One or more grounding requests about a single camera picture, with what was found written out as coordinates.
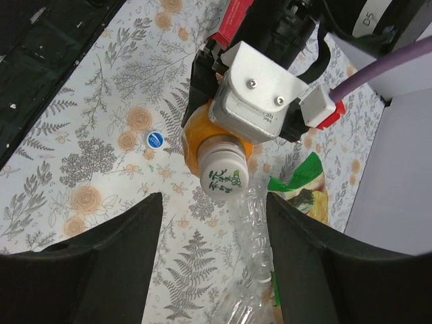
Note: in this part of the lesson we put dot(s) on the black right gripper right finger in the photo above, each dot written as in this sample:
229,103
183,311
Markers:
324,276

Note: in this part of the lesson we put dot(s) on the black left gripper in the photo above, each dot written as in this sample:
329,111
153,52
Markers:
277,29

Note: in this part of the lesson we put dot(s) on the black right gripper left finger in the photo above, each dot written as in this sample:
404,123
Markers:
99,276

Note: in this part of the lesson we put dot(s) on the orange milk tea bottle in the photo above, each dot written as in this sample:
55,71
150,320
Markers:
200,133

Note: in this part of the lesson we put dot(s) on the white green printed cap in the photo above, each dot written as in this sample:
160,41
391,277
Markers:
223,171

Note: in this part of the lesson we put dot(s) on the clear plastic bottle right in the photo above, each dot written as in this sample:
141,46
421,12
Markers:
246,301

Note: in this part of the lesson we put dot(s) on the blue bottle cap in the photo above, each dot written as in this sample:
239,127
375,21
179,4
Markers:
154,140

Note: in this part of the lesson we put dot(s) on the green chips bag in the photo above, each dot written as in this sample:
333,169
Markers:
306,190

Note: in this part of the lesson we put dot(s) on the red white box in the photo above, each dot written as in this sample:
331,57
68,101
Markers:
227,21

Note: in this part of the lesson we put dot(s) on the floral table mat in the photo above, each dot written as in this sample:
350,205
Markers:
85,160

